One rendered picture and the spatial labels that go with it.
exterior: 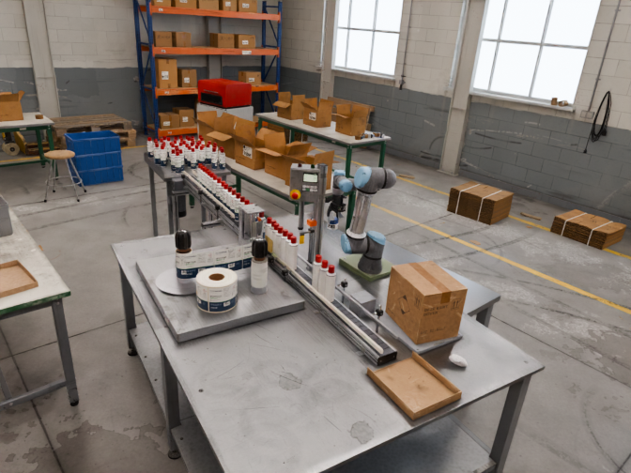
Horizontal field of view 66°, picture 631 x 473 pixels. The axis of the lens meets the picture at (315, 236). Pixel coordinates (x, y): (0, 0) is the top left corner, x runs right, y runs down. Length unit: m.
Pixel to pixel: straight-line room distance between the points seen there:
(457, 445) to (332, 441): 1.12
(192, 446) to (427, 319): 1.33
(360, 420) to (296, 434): 0.25
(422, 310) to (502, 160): 5.99
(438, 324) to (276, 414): 0.89
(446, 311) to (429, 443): 0.80
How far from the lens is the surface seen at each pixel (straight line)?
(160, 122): 9.71
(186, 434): 2.81
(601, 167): 7.55
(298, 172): 2.68
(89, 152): 7.13
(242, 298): 2.57
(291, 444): 1.90
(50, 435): 3.31
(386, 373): 2.23
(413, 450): 2.81
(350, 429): 1.97
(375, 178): 2.65
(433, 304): 2.32
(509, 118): 8.03
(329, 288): 2.52
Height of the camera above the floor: 2.22
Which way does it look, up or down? 24 degrees down
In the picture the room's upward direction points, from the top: 4 degrees clockwise
